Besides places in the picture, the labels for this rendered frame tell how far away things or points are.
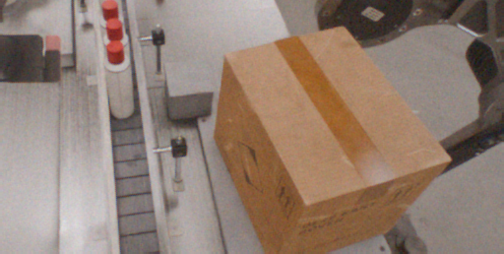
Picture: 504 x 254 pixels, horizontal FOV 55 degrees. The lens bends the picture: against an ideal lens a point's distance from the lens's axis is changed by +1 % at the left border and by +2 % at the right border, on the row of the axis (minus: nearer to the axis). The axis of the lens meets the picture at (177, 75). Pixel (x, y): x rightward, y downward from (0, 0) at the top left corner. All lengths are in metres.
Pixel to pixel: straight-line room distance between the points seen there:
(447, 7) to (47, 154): 0.85
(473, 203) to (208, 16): 1.38
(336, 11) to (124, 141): 0.49
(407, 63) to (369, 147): 1.85
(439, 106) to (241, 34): 1.39
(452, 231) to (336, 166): 1.44
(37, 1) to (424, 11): 0.93
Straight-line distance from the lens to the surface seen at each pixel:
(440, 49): 2.76
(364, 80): 0.85
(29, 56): 0.67
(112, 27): 0.93
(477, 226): 2.20
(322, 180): 0.71
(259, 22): 1.33
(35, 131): 1.11
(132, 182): 0.95
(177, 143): 0.88
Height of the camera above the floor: 1.72
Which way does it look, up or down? 49 degrees down
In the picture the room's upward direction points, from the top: 1 degrees clockwise
